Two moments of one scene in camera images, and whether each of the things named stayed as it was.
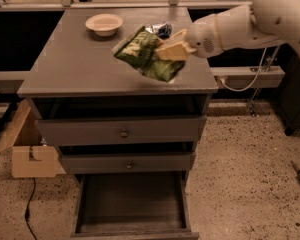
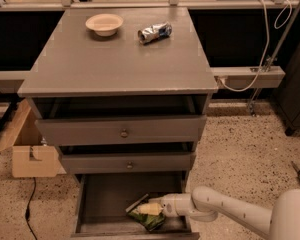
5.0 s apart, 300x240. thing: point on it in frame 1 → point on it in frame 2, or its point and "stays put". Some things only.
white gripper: x=202 y=39 → x=170 y=205
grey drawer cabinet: x=126 y=135 stays put
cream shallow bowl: x=104 y=24 stays put
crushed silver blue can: x=163 y=30 stays put
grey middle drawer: x=128 y=162 stays put
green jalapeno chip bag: x=139 y=50 → x=149 y=222
